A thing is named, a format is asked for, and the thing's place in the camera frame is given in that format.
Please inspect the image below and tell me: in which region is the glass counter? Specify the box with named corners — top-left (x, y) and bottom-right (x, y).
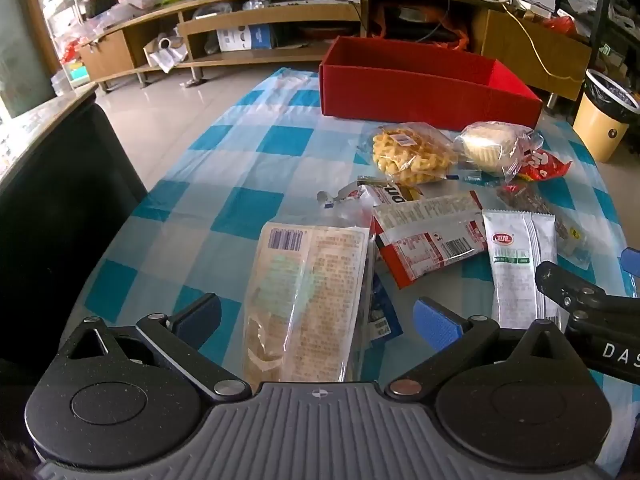
top-left (0, 82), bottom-right (98, 181)

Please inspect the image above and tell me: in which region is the open cardboard box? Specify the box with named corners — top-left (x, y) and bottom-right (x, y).
top-left (143, 34), bottom-right (190, 73)

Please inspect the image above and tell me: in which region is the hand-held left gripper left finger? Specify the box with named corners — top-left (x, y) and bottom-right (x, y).
top-left (60, 292), bottom-right (251, 403)

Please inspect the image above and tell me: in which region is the wooden TV stand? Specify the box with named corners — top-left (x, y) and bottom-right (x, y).
top-left (77, 0), bottom-right (593, 101)

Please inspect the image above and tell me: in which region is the blue snack packet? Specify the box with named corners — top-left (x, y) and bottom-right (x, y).
top-left (362, 270), bottom-right (405, 343)

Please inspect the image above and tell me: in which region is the clear beef jerky packet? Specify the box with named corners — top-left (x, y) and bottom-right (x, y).
top-left (495, 182), bottom-right (593, 268)

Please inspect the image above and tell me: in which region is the yellow black snack packet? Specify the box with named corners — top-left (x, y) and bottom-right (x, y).
top-left (356, 176), bottom-right (426, 206)

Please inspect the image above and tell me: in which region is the yellow cable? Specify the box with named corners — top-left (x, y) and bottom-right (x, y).
top-left (500, 2), bottom-right (572, 82)

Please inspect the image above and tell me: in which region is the red white snack packet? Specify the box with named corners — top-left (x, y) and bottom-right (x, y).
top-left (372, 191), bottom-right (488, 291)

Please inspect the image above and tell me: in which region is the waffle packet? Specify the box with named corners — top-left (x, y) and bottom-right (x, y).
top-left (357, 122), bottom-right (461, 186)

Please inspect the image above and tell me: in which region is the beige cracker packet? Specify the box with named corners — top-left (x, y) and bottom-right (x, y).
top-left (242, 185), bottom-right (376, 386)

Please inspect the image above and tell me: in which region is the yellow trash bin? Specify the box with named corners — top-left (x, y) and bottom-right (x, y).
top-left (572, 68), bottom-right (640, 163)

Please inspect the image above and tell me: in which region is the blue white carton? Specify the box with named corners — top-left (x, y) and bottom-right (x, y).
top-left (216, 24), bottom-right (275, 52)

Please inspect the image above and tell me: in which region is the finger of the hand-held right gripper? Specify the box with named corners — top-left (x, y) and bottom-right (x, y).
top-left (619, 247), bottom-right (640, 293)
top-left (535, 260), bottom-right (623, 318)

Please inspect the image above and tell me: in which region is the black chair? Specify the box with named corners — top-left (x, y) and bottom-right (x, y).
top-left (0, 102), bottom-right (148, 361)

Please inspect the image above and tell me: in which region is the blue white checkered tablecloth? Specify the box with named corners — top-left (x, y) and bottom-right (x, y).
top-left (75, 66), bottom-right (638, 478)

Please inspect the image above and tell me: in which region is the orange plastic bag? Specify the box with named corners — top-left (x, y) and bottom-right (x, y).
top-left (372, 2), bottom-right (471, 52)

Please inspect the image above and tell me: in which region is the white cake packet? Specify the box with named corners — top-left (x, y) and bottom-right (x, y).
top-left (452, 121), bottom-right (543, 183)

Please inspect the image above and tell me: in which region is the white green snack packet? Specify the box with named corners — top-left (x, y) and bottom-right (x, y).
top-left (481, 209), bottom-right (563, 333)

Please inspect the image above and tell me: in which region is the red plastic bag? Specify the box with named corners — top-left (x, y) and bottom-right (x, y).
top-left (542, 15), bottom-right (577, 37)

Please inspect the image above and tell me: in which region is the white shelf rack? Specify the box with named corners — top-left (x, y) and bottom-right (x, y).
top-left (47, 0), bottom-right (92, 91)

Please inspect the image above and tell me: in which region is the red cardboard box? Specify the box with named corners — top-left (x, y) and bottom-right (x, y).
top-left (319, 36), bottom-right (543, 131)

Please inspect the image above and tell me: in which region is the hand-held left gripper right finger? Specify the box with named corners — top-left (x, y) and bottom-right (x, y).
top-left (385, 297), bottom-right (581, 403)

